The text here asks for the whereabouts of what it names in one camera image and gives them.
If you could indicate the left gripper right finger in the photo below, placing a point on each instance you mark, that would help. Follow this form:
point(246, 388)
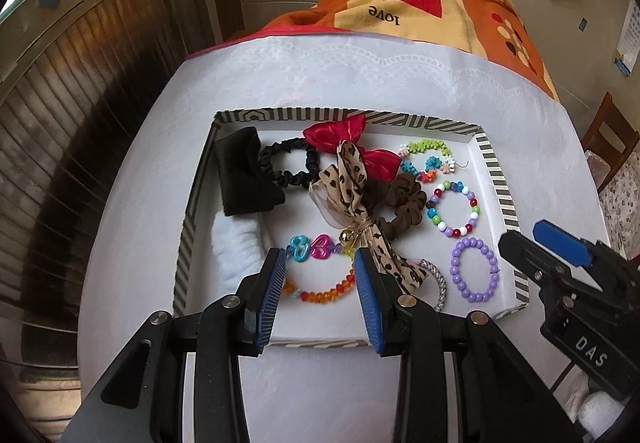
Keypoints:
point(377, 294)

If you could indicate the orange patterned love blanket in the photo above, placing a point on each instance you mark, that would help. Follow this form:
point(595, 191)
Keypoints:
point(490, 29)

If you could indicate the brown scrunchie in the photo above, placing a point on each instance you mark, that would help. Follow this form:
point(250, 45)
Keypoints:
point(404, 195)

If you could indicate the wall calendar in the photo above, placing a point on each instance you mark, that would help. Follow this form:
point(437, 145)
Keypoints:
point(628, 46)

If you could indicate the black scrunchie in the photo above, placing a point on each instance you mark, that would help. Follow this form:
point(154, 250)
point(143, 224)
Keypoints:
point(290, 162)

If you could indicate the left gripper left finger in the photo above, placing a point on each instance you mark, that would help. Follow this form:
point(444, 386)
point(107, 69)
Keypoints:
point(260, 295)

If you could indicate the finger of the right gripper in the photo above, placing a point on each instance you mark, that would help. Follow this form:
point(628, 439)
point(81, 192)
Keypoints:
point(568, 247)

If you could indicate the white fluffy scrunchie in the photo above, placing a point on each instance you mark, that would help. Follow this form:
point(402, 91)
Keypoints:
point(240, 244)

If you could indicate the wooden louvered door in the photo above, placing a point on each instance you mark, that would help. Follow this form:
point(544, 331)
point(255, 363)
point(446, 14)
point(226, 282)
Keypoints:
point(66, 125)

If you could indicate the leopard print ribbon bow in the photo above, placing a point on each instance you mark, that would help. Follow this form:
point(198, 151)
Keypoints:
point(338, 195)

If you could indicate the silver rhinestone bangle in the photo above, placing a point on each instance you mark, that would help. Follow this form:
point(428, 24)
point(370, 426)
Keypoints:
point(440, 281)

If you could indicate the striped white tray box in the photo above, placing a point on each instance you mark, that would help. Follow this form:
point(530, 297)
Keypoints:
point(199, 280)

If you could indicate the wooden chair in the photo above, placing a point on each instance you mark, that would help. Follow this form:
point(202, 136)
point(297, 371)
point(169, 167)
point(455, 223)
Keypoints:
point(611, 137)

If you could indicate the black velvet hair clip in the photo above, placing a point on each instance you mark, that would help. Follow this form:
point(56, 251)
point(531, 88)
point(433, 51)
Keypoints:
point(245, 187)

